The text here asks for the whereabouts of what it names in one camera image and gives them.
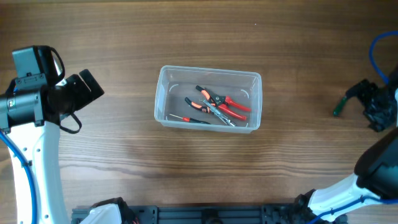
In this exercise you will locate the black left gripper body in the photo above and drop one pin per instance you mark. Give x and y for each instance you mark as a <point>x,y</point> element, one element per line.
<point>76,94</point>

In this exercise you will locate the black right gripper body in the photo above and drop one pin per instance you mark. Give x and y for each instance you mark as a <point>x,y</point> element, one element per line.
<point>381,106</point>

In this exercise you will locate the green round object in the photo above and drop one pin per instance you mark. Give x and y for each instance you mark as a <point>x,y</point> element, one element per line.
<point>339,107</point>

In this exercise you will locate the red black screwdriver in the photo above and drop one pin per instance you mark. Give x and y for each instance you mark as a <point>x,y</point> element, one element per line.
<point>190,120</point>

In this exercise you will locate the orange black needle-nose pliers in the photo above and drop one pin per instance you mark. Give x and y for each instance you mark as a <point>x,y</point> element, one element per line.
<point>206,94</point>

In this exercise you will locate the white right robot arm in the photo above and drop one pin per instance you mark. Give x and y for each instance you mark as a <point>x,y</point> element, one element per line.
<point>374,180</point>

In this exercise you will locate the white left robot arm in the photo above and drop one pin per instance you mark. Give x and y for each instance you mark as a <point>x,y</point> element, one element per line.
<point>30,128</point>

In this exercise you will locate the clear plastic container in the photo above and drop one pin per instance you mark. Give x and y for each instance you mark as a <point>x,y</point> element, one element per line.
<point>240,96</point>

